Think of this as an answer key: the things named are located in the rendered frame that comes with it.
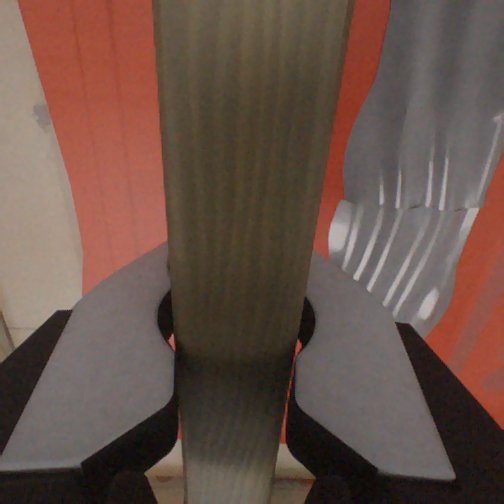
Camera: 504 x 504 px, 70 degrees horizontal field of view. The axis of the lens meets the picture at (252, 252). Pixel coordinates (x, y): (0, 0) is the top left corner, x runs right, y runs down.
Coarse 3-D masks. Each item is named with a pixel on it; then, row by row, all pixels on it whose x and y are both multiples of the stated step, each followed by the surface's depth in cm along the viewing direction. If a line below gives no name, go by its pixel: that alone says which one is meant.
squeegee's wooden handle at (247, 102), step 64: (192, 0) 5; (256, 0) 5; (320, 0) 5; (192, 64) 5; (256, 64) 5; (320, 64) 5; (192, 128) 6; (256, 128) 6; (320, 128) 6; (192, 192) 6; (256, 192) 6; (320, 192) 7; (192, 256) 7; (256, 256) 7; (192, 320) 8; (256, 320) 8; (192, 384) 9; (256, 384) 9; (192, 448) 10; (256, 448) 10
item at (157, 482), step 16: (0, 320) 21; (0, 336) 21; (0, 352) 21; (160, 480) 30; (176, 480) 30; (288, 480) 30; (304, 480) 30; (160, 496) 29; (176, 496) 29; (272, 496) 29; (288, 496) 29; (304, 496) 29
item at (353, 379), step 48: (336, 288) 10; (336, 336) 8; (384, 336) 9; (336, 384) 7; (384, 384) 7; (288, 432) 7; (336, 432) 6; (384, 432) 6; (432, 432) 6; (432, 480) 6
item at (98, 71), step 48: (48, 0) 13; (96, 0) 13; (144, 0) 13; (384, 0) 13; (48, 48) 14; (96, 48) 14; (144, 48) 14; (48, 96) 15; (96, 96) 15; (144, 96) 15; (96, 144) 16; (144, 144) 16; (336, 144) 16; (336, 192) 17
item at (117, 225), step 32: (96, 192) 17; (128, 192) 17; (160, 192) 17; (96, 224) 18; (128, 224) 18; (160, 224) 18; (320, 224) 18; (480, 224) 18; (96, 256) 19; (128, 256) 19; (480, 256) 19; (448, 320) 22
